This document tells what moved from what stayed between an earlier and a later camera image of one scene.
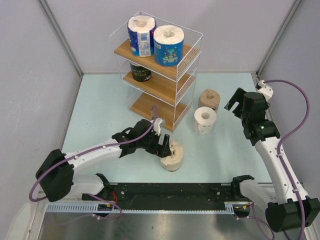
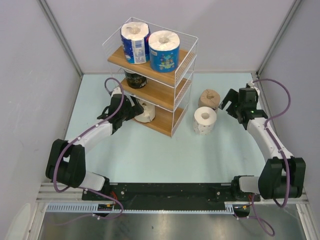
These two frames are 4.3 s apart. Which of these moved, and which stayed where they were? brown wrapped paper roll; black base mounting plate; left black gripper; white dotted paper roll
Moved: left black gripper
Stayed: black base mounting plate; white dotted paper roll; brown wrapped paper roll
